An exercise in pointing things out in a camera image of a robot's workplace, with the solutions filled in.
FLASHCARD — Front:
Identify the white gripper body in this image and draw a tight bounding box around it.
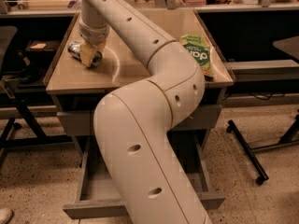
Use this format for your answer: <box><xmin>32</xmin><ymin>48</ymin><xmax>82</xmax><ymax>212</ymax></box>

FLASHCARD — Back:
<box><xmin>78</xmin><ymin>19</ymin><xmax>109</xmax><ymax>46</ymax></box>

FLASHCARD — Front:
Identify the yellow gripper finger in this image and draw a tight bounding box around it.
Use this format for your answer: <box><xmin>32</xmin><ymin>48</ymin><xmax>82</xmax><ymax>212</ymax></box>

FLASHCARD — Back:
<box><xmin>80</xmin><ymin>42</ymin><xmax>106</xmax><ymax>67</ymax></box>

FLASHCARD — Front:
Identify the silver redbull can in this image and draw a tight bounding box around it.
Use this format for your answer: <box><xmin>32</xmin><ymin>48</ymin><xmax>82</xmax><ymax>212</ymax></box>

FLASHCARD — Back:
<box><xmin>67</xmin><ymin>41</ymin><xmax>104</xmax><ymax>67</ymax></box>

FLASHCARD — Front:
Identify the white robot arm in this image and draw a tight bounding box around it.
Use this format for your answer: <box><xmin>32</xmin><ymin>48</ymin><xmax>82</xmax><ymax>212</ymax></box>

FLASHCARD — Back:
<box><xmin>83</xmin><ymin>0</ymin><xmax>212</xmax><ymax>224</ymax></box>

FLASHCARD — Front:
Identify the grey drawer cabinet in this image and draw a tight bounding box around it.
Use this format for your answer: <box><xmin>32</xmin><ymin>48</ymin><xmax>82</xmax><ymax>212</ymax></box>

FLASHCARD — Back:
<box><xmin>44</xmin><ymin>16</ymin><xmax>234</xmax><ymax>153</ymax></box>

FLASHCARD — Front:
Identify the closed grey top drawer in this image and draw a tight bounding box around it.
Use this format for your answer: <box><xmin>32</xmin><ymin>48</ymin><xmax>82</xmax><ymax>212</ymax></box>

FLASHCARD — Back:
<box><xmin>57</xmin><ymin>105</ymin><xmax>221</xmax><ymax>136</ymax></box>

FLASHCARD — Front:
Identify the open grey middle drawer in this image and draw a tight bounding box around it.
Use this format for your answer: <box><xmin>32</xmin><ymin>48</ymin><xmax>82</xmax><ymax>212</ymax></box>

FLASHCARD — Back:
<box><xmin>63</xmin><ymin>131</ymin><xmax>225</xmax><ymax>219</ymax></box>

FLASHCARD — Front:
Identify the black shelf items left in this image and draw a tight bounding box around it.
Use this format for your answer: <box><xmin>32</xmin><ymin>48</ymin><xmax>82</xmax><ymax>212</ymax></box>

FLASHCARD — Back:
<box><xmin>18</xmin><ymin>40</ymin><xmax>60</xmax><ymax>84</ymax></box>

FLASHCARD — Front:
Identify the black chair on left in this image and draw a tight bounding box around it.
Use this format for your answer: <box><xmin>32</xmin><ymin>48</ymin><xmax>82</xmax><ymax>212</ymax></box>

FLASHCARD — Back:
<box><xmin>0</xmin><ymin>26</ymin><xmax>72</xmax><ymax>161</ymax></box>

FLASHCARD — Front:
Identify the green snack chip bag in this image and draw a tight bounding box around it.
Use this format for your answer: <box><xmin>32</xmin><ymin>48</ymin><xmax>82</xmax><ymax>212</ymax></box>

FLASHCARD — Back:
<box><xmin>179</xmin><ymin>34</ymin><xmax>214</xmax><ymax>78</ymax></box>

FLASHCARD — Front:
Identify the white shoe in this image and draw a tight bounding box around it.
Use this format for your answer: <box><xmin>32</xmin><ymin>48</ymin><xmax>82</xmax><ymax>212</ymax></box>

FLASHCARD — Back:
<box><xmin>0</xmin><ymin>207</ymin><xmax>13</xmax><ymax>224</ymax></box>

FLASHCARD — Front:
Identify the black wheeled stand base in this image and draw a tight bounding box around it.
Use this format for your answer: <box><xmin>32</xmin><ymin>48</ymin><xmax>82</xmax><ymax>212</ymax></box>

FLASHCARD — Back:
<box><xmin>226</xmin><ymin>114</ymin><xmax>299</xmax><ymax>185</ymax></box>

